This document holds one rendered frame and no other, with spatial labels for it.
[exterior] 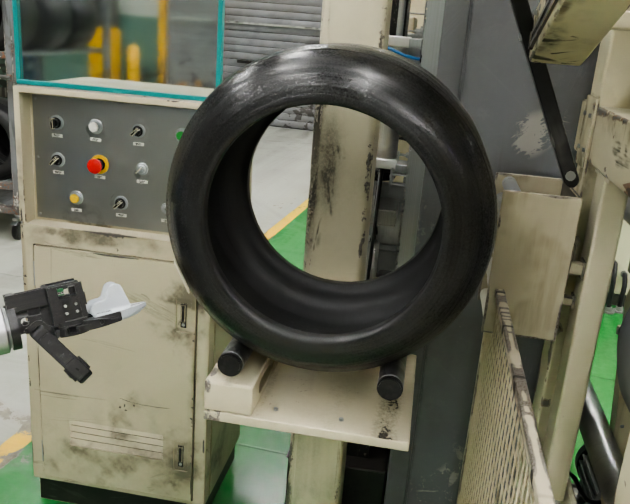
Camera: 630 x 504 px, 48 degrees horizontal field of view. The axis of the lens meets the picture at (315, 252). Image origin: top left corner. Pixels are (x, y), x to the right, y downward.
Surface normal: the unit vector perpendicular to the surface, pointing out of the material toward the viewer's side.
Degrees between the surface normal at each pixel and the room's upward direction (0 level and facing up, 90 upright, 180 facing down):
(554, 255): 90
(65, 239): 90
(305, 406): 0
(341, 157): 90
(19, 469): 0
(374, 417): 0
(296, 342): 101
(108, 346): 90
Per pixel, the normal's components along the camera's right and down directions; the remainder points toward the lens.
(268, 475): 0.07, -0.95
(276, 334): -0.23, 0.44
